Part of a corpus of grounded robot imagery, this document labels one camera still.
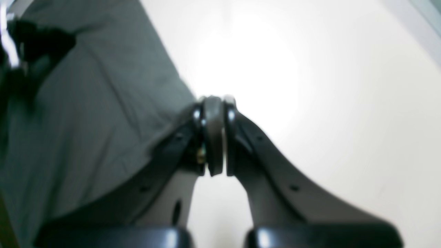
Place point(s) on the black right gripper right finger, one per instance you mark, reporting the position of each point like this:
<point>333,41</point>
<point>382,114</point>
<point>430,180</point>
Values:
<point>288,209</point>

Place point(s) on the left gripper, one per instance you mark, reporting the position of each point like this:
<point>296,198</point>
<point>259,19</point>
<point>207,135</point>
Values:
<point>29,52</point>

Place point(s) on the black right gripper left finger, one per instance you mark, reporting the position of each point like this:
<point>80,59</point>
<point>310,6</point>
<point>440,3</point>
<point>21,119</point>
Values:
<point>151,209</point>

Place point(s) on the dark grey t-shirt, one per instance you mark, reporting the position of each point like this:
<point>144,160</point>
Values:
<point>97,116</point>

